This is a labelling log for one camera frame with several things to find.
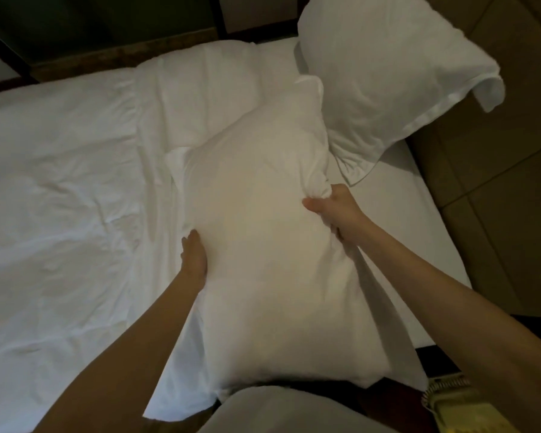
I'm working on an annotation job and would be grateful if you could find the person's right hand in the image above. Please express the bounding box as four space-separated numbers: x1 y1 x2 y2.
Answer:
302 183 371 244

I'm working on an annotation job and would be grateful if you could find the person's left hand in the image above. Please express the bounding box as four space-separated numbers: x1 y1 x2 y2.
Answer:
180 229 209 293

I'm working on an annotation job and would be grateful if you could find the white sheeted bed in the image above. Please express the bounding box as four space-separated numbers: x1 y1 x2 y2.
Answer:
252 36 473 350

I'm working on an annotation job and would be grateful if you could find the white pillow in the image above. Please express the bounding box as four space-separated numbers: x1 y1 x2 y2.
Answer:
164 75 429 402
296 0 506 188

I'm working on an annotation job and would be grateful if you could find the person's left forearm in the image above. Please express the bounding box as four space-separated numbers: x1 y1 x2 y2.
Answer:
31 272 206 433

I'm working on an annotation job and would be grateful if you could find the person's right forearm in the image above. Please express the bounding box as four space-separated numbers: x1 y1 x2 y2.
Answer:
342 216 541 433

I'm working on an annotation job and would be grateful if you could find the person's white shirt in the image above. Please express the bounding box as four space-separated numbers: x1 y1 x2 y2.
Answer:
198 385 400 433

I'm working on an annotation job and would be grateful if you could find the white duvet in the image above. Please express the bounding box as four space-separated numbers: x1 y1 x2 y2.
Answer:
0 38 301 433

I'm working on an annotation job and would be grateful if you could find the tan padded headboard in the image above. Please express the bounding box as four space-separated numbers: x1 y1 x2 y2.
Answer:
405 0 541 319

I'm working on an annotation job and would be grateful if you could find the dark green glass panel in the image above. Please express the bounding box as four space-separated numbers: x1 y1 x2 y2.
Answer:
0 0 217 64

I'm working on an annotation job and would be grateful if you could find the light corded telephone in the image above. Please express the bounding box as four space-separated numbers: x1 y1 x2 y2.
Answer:
421 373 519 433

